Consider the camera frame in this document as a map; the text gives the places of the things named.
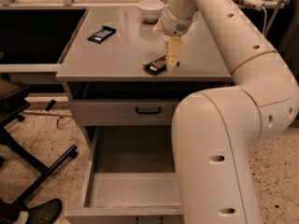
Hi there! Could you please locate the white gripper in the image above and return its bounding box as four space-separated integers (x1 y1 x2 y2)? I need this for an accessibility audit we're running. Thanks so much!
152 6 193 72

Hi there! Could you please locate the dark rxbar chocolate bar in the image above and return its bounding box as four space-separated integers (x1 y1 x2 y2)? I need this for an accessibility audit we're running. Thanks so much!
143 56 167 75

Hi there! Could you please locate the black office chair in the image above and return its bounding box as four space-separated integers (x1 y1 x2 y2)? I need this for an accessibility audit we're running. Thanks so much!
0 73 78 207

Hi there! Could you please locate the grey drawer cabinet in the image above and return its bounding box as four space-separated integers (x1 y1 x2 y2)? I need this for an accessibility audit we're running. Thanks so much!
55 5 233 224

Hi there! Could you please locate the dark blue snack bar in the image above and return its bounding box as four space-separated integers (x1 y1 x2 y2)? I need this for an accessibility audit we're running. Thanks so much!
88 26 116 44

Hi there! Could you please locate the closed top drawer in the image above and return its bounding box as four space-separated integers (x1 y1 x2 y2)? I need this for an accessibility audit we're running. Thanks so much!
69 99 178 126

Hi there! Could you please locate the open middle drawer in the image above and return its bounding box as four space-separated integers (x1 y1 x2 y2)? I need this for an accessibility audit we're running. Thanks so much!
65 126 184 224

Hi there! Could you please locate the white ceramic bowl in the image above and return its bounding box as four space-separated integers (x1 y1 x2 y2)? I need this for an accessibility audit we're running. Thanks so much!
137 0 164 22

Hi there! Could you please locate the white power cable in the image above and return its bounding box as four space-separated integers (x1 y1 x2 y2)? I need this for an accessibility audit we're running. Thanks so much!
261 7 269 37

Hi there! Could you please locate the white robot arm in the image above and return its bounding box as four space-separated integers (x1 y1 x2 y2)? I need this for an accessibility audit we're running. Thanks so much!
156 0 299 224

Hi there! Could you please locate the black perforated shoe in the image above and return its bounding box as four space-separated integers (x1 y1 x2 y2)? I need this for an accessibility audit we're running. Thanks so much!
25 199 63 224

